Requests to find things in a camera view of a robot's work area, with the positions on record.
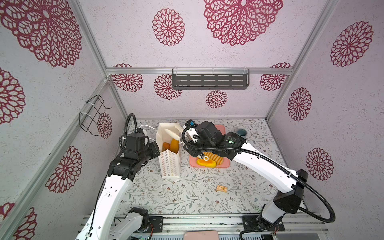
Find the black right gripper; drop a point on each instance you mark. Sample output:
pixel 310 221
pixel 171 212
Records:
pixel 191 148

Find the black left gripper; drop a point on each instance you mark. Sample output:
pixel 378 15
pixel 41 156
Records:
pixel 154 148

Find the white printed paper bag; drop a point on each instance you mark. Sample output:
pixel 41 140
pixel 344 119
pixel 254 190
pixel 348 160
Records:
pixel 168 164

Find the triangular sandwich bread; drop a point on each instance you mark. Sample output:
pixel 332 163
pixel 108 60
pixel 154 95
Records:
pixel 166 146

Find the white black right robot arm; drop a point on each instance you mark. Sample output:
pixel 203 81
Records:
pixel 290 183

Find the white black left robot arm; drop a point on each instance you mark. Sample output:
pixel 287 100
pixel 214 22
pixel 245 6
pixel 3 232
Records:
pixel 118 180

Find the yellow orange oval bread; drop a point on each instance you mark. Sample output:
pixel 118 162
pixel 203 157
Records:
pixel 208 163

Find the ridged long golden bread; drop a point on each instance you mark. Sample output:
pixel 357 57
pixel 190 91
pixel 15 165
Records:
pixel 216 158

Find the pink rectangular tray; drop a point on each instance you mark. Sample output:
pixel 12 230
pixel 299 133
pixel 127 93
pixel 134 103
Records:
pixel 226 163

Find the teal grey cup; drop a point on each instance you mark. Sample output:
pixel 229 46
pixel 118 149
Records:
pixel 242 132

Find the small tan cracker block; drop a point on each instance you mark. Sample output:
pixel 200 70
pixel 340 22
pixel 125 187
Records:
pixel 221 189

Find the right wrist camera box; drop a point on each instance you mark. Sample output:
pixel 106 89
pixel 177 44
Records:
pixel 206 132

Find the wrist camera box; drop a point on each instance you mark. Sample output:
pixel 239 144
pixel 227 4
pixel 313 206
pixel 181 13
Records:
pixel 135 142
pixel 206 132

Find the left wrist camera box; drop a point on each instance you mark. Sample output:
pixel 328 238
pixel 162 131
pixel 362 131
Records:
pixel 135 142

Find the dark grey wall shelf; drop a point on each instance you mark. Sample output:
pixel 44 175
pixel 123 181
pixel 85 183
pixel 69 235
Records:
pixel 213 81

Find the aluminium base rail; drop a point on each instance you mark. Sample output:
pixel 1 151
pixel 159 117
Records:
pixel 299 223

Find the black wire wall rack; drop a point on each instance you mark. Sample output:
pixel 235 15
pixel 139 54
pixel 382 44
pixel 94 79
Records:
pixel 89 117

